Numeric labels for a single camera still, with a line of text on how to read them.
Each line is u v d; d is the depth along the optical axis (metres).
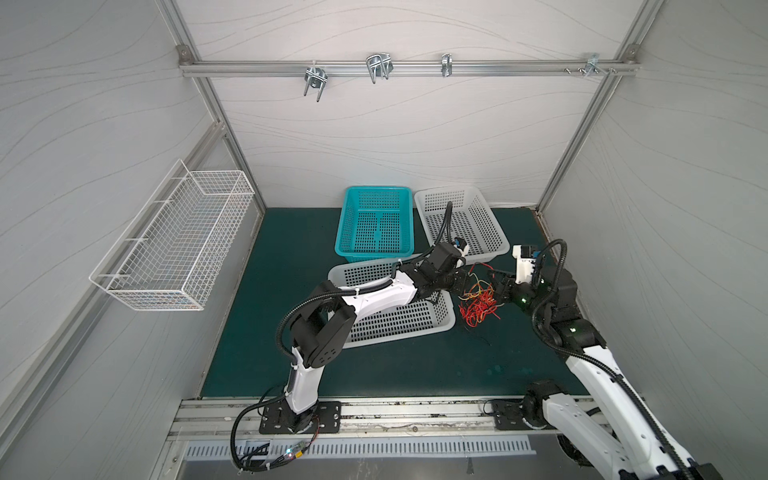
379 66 0.77
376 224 1.15
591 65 0.77
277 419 0.72
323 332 0.48
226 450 0.70
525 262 0.67
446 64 0.78
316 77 0.79
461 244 0.76
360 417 0.75
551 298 0.55
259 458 0.69
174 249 0.69
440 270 0.67
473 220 1.15
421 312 0.92
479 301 0.80
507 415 0.74
